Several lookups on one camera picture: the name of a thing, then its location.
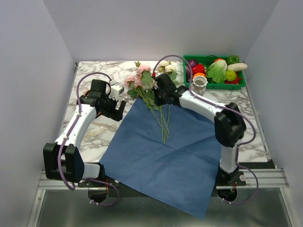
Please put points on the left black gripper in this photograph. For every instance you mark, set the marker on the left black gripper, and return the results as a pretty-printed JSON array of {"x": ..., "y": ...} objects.
[{"x": 114, "y": 114}]

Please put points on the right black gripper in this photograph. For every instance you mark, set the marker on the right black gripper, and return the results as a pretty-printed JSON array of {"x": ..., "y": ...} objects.
[{"x": 155, "y": 89}]

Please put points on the pink rose bunch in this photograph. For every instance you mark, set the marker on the pink rose bunch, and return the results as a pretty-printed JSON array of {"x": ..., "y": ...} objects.
[{"x": 141, "y": 85}]

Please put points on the dark blue wrapping sheet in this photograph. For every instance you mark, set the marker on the dark blue wrapping sheet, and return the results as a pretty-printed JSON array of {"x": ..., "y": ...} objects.
[{"x": 179, "y": 171}]

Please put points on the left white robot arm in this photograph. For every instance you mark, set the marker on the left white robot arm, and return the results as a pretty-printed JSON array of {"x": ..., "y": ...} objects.
[{"x": 62, "y": 158}]

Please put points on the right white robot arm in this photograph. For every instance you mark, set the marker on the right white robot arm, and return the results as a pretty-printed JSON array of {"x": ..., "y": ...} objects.
[{"x": 229, "y": 126}]

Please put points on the white ribbed ceramic vase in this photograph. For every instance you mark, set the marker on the white ribbed ceramic vase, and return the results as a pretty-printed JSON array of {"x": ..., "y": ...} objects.
[{"x": 199, "y": 84}]

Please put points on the purple eggplant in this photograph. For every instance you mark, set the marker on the purple eggplant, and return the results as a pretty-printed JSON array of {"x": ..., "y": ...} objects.
[{"x": 188, "y": 74}]

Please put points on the orange pumpkin toy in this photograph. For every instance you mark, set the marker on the orange pumpkin toy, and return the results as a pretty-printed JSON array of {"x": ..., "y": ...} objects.
[{"x": 199, "y": 74}]

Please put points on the purple onion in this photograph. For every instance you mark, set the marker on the purple onion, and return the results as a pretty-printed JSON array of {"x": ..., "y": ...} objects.
[{"x": 193, "y": 62}]

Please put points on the red bell pepper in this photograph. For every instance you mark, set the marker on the red bell pepper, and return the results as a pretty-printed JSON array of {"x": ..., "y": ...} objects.
[{"x": 199, "y": 68}]

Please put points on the green lettuce toy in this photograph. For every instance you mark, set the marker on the green lettuce toy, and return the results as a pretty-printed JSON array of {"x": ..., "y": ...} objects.
[{"x": 216, "y": 71}]

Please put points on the green plastic basket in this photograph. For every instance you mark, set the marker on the green plastic basket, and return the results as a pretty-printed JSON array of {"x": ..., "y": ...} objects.
[{"x": 207, "y": 61}]

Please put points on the green apple toy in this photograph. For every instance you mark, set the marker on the green apple toy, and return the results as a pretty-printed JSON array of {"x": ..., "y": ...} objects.
[{"x": 230, "y": 75}]

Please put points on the red chili peppers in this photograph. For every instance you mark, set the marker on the red chili peppers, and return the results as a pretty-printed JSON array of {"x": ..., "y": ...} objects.
[{"x": 236, "y": 81}]

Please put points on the green bell pepper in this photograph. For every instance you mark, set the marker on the green bell pepper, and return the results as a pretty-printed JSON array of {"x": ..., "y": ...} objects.
[{"x": 233, "y": 59}]

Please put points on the white radish toy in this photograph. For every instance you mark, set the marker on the white radish toy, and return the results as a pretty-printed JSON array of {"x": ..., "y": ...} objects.
[{"x": 236, "y": 67}]

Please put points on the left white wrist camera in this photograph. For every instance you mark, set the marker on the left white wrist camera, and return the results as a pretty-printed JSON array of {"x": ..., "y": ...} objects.
[{"x": 116, "y": 91}]

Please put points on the black mounting base plate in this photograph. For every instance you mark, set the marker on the black mounting base plate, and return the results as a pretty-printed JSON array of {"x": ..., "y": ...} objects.
[{"x": 225, "y": 186}]

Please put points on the aluminium rail frame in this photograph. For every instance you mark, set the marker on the aluminium rail frame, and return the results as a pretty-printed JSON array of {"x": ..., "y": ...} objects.
[{"x": 56, "y": 206}]

